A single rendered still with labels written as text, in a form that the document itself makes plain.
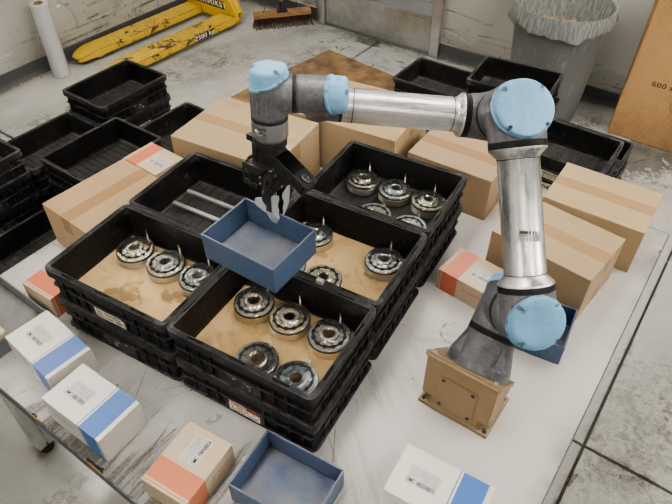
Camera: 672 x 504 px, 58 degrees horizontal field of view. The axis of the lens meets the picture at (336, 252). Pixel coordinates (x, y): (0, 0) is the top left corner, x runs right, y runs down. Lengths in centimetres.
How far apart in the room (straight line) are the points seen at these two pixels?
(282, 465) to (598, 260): 99
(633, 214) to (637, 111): 211
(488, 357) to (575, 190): 79
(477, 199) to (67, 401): 133
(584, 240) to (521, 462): 66
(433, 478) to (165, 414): 66
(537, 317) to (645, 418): 140
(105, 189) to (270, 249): 78
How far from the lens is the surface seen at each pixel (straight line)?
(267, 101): 121
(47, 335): 174
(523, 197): 126
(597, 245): 185
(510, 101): 124
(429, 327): 173
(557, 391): 168
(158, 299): 166
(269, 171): 129
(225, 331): 155
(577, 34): 367
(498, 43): 451
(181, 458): 144
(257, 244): 141
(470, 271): 179
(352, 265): 169
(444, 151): 210
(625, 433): 256
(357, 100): 134
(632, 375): 273
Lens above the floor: 201
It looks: 43 degrees down
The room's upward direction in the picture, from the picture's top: straight up
